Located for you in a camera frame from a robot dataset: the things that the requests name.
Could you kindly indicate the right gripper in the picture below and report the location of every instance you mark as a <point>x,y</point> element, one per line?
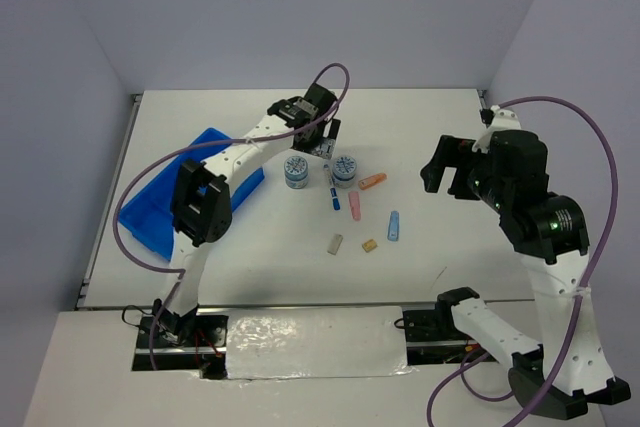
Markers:
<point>455,151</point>

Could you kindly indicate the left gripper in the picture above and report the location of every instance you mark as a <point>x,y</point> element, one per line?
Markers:
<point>323,145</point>

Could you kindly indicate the blue cleaning gel jar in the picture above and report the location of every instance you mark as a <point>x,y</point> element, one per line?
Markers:
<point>296,172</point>

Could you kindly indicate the blue white whiteboard marker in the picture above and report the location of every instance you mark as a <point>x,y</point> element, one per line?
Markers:
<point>332,188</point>

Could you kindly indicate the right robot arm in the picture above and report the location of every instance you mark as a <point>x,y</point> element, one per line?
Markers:
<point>562,374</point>

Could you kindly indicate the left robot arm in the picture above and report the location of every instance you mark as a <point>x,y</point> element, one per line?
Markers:
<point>193,239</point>

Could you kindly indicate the orange correction tape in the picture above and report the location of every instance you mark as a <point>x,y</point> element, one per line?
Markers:
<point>371,181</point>

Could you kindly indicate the pink correction tape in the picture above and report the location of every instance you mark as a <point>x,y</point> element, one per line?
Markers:
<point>354,204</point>

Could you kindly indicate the light blue correction tape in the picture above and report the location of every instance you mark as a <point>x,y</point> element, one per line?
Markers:
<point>393,226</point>

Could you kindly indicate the grey eraser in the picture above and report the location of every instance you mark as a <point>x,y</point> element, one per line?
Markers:
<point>335,244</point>

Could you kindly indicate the small tan eraser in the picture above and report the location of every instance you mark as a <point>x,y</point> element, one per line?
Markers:
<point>369,245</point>

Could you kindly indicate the blue plastic divided tray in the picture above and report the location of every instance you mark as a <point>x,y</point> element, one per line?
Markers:
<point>179,188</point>

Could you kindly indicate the silver foil sheet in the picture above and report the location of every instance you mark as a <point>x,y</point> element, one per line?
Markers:
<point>301,343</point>

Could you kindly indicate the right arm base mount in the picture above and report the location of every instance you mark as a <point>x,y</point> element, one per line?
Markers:
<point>431,338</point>

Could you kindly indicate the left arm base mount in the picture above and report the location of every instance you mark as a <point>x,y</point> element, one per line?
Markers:
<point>200,349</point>

